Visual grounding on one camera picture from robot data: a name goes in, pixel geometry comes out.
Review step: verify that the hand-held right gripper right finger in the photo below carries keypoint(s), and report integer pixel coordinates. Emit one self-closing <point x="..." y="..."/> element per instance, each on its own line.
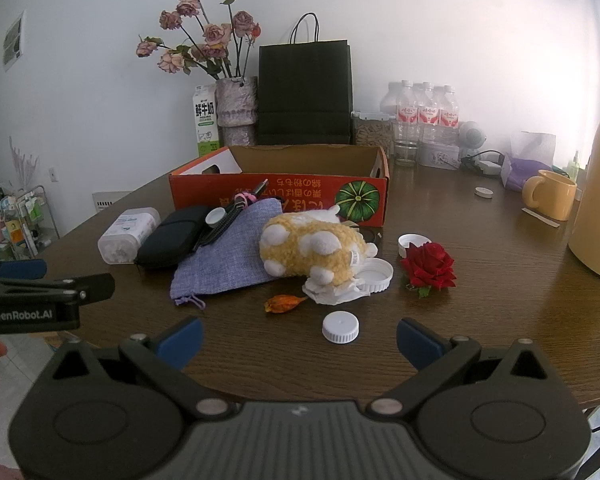
<point x="420" y="345"/>

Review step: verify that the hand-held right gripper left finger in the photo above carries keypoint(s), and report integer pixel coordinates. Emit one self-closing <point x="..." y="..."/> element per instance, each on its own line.
<point x="185" y="341"/>

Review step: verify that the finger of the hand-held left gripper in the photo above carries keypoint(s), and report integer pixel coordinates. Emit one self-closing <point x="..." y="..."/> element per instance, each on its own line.
<point x="90" y="287"/>
<point x="22" y="268"/>

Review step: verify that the white plastic wipe container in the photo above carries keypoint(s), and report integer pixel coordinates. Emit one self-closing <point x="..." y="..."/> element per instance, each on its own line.
<point x="127" y="232"/>

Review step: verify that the ribbed white bottle cap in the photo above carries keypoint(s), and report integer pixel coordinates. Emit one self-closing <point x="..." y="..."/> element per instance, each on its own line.
<point x="340" y="327"/>

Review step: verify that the purple cloth pouch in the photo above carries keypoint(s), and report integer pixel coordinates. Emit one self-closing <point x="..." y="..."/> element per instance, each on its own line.
<point x="225" y="265"/>

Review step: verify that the black zip case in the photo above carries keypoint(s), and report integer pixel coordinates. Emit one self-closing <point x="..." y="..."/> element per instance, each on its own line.
<point x="172" y="237"/>

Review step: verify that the yellow plush toy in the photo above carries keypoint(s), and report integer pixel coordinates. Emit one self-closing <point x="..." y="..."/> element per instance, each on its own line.
<point x="305" y="245"/>

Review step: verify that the orange cardboard box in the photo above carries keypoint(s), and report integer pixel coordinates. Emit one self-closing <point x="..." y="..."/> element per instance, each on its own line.
<point x="300" y="195"/>

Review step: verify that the wooden desktop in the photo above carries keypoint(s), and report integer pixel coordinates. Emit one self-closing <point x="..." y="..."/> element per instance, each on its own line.
<point x="480" y="320"/>

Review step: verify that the red rose flower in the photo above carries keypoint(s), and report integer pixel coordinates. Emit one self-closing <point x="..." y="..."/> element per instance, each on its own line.
<point x="428" y="267"/>

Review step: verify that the large white round lid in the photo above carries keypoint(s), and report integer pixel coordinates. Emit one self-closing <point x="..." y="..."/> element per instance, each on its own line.
<point x="378" y="275"/>

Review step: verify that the crumpled white tissue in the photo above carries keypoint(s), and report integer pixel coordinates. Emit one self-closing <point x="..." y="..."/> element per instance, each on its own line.
<point x="330" y="297"/>

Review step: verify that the open white cap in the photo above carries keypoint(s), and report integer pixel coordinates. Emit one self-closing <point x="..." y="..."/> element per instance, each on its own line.
<point x="412" y="242"/>

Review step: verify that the dried orange flower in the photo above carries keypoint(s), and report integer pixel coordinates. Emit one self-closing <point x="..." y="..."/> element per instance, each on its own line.
<point x="282" y="304"/>

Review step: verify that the pink small clip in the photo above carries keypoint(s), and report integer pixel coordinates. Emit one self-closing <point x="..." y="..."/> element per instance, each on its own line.
<point x="245" y="196"/>

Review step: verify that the flat white cap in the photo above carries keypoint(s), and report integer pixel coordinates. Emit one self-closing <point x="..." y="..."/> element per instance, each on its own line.
<point x="483" y="192"/>

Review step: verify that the black pen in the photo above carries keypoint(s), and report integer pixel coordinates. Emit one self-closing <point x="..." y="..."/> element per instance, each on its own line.
<point x="259" y="185"/>

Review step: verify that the white paper strip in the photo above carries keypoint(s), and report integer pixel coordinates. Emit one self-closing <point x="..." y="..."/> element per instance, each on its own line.
<point x="540" y="217"/>

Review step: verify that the white printed tin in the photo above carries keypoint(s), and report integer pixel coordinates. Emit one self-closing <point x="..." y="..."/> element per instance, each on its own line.
<point x="437" y="156"/>

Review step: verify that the clear glass jar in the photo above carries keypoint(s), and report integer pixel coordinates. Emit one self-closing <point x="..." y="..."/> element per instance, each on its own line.
<point x="406" y="147"/>

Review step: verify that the yellow mug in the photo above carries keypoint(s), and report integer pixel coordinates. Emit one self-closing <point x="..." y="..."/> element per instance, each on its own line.
<point x="552" y="195"/>

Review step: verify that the purple tissue box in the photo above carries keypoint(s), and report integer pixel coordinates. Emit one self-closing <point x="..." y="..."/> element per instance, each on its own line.
<point x="522" y="172"/>

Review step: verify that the white green milk carton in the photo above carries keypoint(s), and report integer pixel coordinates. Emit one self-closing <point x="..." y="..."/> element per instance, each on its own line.
<point x="206" y="120"/>

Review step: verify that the clear food container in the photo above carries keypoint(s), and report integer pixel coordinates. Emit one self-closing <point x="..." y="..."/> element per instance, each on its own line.
<point x="371" y="132"/>

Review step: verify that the cluster of clear water bottles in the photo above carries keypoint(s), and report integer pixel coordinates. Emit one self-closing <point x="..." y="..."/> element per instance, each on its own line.
<point x="430" y="112"/>

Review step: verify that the pale purple vase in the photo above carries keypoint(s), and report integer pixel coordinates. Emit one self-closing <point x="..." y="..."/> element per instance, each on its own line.
<point x="236" y="105"/>

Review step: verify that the small green spray bottle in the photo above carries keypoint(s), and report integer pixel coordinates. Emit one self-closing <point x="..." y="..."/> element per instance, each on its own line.
<point x="575" y="166"/>

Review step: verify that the black paper bag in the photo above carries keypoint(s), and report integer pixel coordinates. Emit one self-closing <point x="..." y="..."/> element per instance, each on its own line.
<point x="305" y="95"/>

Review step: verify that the dried rose bouquet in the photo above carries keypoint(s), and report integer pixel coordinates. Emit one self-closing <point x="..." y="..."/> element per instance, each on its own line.
<point x="212" y="35"/>

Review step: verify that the white wall vent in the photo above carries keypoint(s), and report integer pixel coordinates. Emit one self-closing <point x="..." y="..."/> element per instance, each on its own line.
<point x="107" y="201"/>

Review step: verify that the wall poster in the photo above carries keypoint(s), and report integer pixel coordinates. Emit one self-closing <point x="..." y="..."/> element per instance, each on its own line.
<point x="14" y="42"/>

